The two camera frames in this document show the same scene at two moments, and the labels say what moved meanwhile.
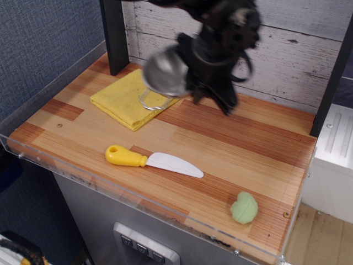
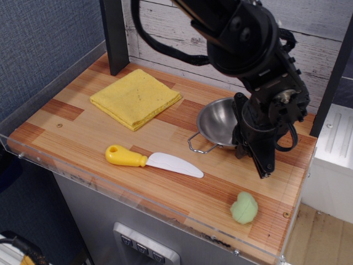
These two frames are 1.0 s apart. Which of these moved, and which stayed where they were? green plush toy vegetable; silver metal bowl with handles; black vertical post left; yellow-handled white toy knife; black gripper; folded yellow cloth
Moved: black gripper; silver metal bowl with handles
Stayed: folded yellow cloth; black vertical post left; yellow-handled white toy knife; green plush toy vegetable
